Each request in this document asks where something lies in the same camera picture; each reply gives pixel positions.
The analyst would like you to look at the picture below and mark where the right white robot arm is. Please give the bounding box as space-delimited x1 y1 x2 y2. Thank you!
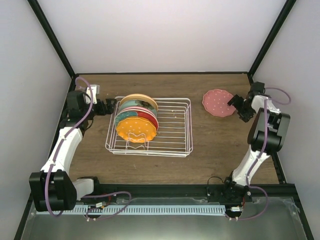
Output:
222 82 291 202

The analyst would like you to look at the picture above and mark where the red and teal plate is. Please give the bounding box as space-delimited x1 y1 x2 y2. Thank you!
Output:
114 110 159 130

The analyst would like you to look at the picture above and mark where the pink polka dot plate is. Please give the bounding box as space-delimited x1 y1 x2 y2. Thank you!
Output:
202 89 236 118

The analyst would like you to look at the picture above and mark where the tan beige plate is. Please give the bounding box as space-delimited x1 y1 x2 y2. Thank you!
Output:
119 93 159 110

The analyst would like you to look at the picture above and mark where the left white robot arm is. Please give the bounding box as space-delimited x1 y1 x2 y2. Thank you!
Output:
29 85 117 216

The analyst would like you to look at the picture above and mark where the orange polka dot plate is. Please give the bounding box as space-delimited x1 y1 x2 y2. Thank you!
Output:
116 116 157 143

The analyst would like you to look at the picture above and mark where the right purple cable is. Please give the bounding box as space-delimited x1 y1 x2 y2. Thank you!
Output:
246 87 292 188

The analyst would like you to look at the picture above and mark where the mint green flower plate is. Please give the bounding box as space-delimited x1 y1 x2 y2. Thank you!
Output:
119 99 158 112

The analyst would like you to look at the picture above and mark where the light blue slotted cable duct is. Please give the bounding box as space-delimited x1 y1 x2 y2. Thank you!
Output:
63 205 226 216

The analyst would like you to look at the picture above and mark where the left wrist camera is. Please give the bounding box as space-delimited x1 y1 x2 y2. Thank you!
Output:
90 84 100 95

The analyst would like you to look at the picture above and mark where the plain pink plate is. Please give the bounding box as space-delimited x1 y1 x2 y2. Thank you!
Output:
119 106 157 117

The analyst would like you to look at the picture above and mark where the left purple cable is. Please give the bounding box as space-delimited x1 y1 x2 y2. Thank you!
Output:
46 76 97 217

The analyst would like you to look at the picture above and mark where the purple cable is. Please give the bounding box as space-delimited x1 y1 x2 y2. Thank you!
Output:
246 87 292 188
46 76 97 217

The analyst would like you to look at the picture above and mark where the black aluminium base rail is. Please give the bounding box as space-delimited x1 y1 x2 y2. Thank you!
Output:
94 183 296 202

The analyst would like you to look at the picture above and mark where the white wire dish rack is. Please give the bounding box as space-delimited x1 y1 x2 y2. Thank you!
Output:
105 96 193 157

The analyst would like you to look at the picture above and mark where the black enclosure frame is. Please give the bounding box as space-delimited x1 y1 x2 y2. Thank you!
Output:
14 0 314 240

